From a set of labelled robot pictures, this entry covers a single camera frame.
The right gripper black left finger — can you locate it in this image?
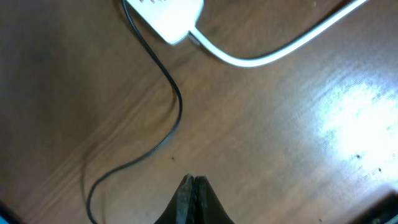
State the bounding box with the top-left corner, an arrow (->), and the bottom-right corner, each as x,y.
155,174 -> 195,224

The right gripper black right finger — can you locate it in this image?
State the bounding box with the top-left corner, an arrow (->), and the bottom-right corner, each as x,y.
193,176 -> 234,224

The black charger cable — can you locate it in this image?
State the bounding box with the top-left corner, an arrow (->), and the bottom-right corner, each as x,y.
85,0 -> 183,224

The white power strip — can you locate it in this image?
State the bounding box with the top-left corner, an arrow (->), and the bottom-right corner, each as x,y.
127,0 -> 204,45

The white power strip cord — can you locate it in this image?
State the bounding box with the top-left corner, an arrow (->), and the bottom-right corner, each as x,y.
188,0 -> 371,68

